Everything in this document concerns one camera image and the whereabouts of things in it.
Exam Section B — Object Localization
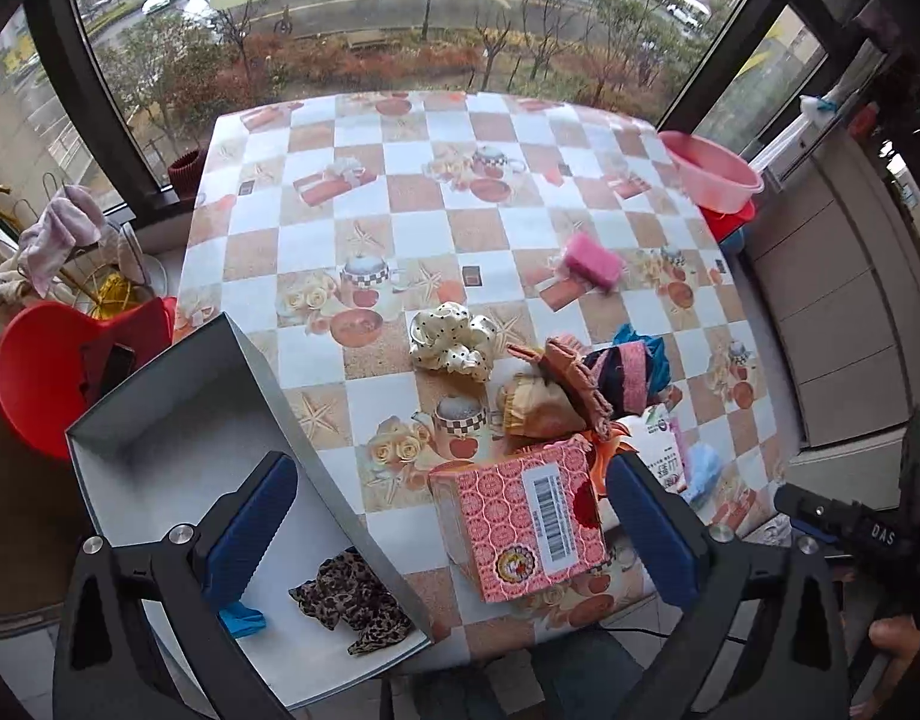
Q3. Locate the pale pink hanging cloth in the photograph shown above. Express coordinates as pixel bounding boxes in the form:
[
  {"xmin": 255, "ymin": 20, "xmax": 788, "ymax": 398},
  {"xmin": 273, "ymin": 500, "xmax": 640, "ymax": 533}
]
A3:
[{"xmin": 17, "ymin": 184, "xmax": 108, "ymax": 299}]

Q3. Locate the white polka dot scrunchie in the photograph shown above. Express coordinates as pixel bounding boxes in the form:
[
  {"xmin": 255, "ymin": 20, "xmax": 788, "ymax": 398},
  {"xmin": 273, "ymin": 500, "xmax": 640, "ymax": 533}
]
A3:
[{"xmin": 409, "ymin": 301, "xmax": 500, "ymax": 383}]

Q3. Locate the beige panelled cabinet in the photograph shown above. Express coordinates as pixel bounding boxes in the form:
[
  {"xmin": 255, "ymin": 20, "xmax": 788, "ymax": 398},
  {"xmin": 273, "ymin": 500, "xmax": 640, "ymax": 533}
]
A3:
[{"xmin": 745, "ymin": 142, "xmax": 920, "ymax": 451}]

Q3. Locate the grey cardboard box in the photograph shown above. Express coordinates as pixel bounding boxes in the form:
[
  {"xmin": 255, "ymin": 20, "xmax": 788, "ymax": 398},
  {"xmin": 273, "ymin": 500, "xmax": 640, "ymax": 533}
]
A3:
[{"xmin": 64, "ymin": 313, "xmax": 436, "ymax": 712}]

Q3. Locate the checkered printed tablecloth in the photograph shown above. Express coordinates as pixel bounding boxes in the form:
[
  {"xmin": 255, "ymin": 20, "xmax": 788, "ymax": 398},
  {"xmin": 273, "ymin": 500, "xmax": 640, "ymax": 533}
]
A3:
[{"xmin": 170, "ymin": 90, "xmax": 798, "ymax": 672}]

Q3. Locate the dark item on chair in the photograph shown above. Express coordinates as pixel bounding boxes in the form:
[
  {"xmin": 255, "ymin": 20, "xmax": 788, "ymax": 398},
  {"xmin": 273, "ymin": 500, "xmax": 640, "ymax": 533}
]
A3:
[{"xmin": 79, "ymin": 341, "xmax": 138, "ymax": 406}]

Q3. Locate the person's right hand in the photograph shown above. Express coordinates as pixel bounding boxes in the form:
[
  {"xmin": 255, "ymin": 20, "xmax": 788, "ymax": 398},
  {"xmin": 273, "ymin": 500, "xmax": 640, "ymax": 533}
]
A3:
[{"xmin": 868, "ymin": 615, "xmax": 920, "ymax": 665}]

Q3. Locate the pink sponge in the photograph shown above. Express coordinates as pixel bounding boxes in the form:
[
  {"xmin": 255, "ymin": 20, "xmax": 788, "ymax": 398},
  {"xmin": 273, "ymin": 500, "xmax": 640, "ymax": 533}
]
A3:
[{"xmin": 557, "ymin": 232, "xmax": 627, "ymax": 293}]

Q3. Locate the white crumpled cloth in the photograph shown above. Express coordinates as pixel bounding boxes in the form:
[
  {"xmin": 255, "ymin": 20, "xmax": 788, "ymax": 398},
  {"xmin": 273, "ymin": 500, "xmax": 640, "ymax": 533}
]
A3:
[{"xmin": 0, "ymin": 255, "xmax": 33, "ymax": 308}]

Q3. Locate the yellow wire rack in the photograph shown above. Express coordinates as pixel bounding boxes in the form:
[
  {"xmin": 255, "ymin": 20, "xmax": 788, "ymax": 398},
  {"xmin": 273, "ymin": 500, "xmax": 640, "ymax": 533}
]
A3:
[{"xmin": 73, "ymin": 270, "xmax": 142, "ymax": 316}]

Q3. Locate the black cable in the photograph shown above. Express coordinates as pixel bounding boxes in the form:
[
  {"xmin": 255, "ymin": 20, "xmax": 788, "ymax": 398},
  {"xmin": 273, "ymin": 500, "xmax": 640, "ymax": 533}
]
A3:
[{"xmin": 602, "ymin": 624, "xmax": 746, "ymax": 646}]

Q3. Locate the pink plastic basin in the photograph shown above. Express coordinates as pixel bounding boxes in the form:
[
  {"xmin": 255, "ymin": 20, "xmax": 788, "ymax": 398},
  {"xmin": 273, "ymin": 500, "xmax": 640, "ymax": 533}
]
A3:
[{"xmin": 658, "ymin": 130, "xmax": 766, "ymax": 215}]

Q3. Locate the light blue fluffy scrunchie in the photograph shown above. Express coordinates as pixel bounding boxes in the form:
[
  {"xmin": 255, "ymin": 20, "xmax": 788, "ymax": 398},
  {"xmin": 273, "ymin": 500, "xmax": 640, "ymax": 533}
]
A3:
[{"xmin": 681, "ymin": 442, "xmax": 723, "ymax": 503}]

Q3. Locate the white flowered tissue packet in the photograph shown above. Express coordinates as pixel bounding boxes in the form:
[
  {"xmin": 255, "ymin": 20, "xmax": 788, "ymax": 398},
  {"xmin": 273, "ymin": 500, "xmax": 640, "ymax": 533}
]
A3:
[{"xmin": 595, "ymin": 405, "xmax": 690, "ymax": 496}]

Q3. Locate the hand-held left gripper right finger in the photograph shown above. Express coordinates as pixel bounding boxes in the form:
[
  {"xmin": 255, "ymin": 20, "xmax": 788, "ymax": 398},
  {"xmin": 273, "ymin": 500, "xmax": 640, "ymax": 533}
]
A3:
[{"xmin": 604, "ymin": 452, "xmax": 852, "ymax": 720}]

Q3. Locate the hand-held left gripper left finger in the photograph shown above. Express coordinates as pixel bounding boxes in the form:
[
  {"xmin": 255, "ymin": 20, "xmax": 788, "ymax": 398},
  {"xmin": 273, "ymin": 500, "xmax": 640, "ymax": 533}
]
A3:
[{"xmin": 52, "ymin": 451, "xmax": 299, "ymax": 720}]

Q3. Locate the leopard print scrunchie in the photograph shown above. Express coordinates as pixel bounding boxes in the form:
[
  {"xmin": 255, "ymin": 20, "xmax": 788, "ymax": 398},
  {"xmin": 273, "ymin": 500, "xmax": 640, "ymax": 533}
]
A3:
[{"xmin": 289, "ymin": 549, "xmax": 416, "ymax": 656}]

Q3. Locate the beige sock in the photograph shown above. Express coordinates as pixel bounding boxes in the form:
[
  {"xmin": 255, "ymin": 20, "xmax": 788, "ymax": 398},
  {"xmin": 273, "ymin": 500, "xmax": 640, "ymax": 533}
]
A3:
[{"xmin": 497, "ymin": 373, "xmax": 588, "ymax": 437}]

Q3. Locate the red plastic basin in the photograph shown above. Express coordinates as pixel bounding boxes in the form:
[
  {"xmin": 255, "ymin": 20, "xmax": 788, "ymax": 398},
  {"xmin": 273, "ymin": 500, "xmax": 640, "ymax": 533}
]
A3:
[{"xmin": 703, "ymin": 199, "xmax": 757, "ymax": 245}]

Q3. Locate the red plastic chair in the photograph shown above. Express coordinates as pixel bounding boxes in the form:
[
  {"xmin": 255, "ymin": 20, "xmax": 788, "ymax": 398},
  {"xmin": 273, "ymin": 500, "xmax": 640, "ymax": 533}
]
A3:
[{"xmin": 0, "ymin": 297, "xmax": 177, "ymax": 461}]

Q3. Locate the red ribbed pot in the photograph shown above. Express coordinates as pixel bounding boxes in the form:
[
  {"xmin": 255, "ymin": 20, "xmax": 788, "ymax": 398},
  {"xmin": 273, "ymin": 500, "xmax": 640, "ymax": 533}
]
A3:
[{"xmin": 167, "ymin": 150, "xmax": 203, "ymax": 200}]

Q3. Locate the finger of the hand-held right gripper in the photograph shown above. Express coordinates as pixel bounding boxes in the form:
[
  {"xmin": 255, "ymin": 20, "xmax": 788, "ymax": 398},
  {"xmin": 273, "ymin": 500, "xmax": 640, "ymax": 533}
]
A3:
[{"xmin": 773, "ymin": 481, "xmax": 851, "ymax": 550}]

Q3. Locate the teal blue cloth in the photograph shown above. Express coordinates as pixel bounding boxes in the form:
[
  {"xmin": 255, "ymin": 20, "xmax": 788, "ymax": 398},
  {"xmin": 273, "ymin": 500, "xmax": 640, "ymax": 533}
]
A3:
[{"xmin": 613, "ymin": 324, "xmax": 671, "ymax": 391}]

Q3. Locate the red patterned tissue box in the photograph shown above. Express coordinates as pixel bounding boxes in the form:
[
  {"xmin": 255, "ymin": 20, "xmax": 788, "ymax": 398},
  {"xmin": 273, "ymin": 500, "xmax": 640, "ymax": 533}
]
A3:
[{"xmin": 427, "ymin": 436, "xmax": 611, "ymax": 605}]

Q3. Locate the pink striped knitted glove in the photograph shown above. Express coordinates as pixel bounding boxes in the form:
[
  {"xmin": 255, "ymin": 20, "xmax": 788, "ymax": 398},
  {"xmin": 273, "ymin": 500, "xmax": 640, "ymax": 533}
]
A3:
[{"xmin": 507, "ymin": 337, "xmax": 656, "ymax": 440}]

